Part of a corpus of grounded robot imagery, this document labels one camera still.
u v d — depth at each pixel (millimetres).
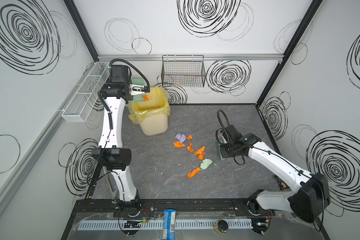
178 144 963
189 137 994
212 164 889
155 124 934
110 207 755
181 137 963
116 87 516
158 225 697
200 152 907
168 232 666
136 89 679
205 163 881
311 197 395
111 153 463
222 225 608
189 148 939
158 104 1045
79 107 729
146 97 867
